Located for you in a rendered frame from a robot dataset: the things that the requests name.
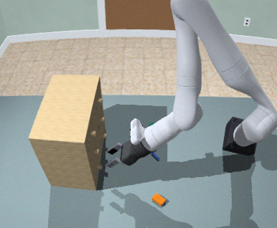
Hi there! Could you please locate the light wooden chest of drawers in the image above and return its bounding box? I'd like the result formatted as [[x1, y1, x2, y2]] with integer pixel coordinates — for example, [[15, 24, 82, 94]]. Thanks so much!
[[29, 75, 100, 191]]

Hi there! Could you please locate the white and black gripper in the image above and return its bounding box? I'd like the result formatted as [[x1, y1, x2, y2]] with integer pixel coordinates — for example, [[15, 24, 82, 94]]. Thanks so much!
[[106, 118, 164, 168]]

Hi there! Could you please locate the wooden drawer front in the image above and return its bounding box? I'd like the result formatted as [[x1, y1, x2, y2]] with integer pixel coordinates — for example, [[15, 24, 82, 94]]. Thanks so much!
[[98, 122, 107, 156], [93, 81, 103, 124], [93, 153, 102, 187], [96, 103, 105, 140], [85, 111, 96, 158], [89, 134, 100, 174]]

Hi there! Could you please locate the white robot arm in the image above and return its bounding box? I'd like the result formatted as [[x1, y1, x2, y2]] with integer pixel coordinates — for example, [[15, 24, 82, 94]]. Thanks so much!
[[151, 0, 277, 146]]

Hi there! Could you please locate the orange rectangular block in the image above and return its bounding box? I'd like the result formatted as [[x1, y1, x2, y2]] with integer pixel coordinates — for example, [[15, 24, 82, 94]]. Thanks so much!
[[152, 194, 166, 206]]

